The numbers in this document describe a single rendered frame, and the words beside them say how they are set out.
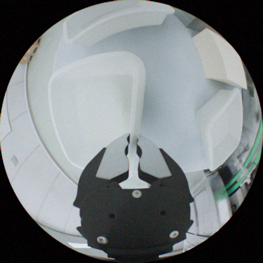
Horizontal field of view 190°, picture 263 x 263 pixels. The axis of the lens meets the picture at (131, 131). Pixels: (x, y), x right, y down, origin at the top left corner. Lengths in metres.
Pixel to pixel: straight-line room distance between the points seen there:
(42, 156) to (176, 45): 3.30
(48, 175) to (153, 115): 3.28
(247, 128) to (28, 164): 3.56
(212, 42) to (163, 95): 0.19
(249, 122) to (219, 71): 0.32
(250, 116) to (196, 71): 0.34
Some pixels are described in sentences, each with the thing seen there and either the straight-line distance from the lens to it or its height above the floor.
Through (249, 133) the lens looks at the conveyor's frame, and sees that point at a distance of 0.49.
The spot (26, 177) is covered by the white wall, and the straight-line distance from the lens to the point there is 3.17.
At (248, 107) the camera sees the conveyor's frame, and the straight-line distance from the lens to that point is 0.48.
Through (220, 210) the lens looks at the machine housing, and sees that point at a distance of 0.57.
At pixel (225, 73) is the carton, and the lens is 0.20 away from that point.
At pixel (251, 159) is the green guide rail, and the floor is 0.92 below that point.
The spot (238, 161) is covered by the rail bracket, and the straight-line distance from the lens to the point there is 0.44.
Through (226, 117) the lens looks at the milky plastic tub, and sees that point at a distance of 0.35.
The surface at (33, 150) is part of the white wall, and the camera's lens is 3.14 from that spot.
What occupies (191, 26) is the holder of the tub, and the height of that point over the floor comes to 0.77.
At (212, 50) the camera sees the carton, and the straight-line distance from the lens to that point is 0.23.
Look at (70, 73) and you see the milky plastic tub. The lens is 0.16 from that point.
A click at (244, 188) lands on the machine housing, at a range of 0.87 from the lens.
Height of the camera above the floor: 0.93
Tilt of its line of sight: 61 degrees down
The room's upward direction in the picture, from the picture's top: 168 degrees counter-clockwise
